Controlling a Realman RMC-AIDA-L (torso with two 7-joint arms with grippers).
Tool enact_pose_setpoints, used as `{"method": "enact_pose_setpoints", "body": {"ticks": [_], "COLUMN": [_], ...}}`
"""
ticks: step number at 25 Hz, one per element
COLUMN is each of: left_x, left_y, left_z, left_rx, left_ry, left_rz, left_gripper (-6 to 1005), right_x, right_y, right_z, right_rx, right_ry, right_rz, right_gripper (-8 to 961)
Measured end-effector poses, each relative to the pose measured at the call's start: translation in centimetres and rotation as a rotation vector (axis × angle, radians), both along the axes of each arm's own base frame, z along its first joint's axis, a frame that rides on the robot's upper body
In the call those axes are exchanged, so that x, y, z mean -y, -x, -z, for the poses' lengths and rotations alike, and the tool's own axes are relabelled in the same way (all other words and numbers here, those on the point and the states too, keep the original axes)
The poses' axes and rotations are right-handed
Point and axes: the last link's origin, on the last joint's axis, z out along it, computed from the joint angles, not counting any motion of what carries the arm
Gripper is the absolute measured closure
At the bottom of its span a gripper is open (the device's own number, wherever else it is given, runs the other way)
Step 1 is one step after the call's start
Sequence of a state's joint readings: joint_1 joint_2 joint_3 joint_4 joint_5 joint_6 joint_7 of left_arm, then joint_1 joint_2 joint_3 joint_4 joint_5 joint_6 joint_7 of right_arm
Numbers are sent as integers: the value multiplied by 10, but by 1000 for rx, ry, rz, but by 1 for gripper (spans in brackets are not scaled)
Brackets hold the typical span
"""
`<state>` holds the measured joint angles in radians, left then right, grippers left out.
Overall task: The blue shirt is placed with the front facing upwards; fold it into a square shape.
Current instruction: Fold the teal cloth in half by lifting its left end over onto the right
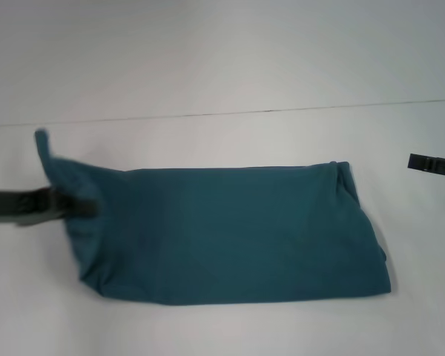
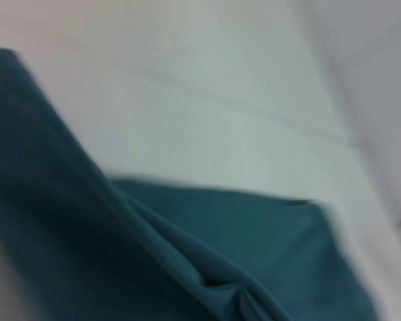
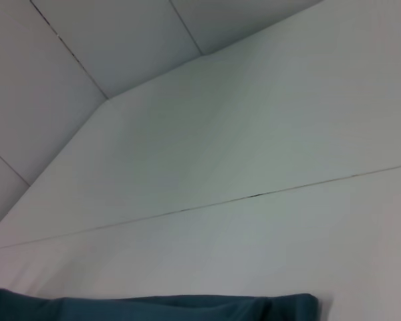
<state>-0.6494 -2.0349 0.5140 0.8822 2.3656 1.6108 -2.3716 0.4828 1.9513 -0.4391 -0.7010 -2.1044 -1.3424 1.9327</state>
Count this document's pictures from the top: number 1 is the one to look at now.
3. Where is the teal blue printed t-shirt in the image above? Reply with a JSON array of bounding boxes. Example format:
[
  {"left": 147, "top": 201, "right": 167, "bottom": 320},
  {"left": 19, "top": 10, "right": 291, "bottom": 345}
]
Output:
[{"left": 34, "top": 128, "right": 395, "bottom": 307}]

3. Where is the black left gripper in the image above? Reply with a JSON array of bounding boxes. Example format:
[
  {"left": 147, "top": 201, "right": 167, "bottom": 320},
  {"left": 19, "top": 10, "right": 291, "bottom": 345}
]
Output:
[{"left": 0, "top": 188, "right": 100, "bottom": 228}]

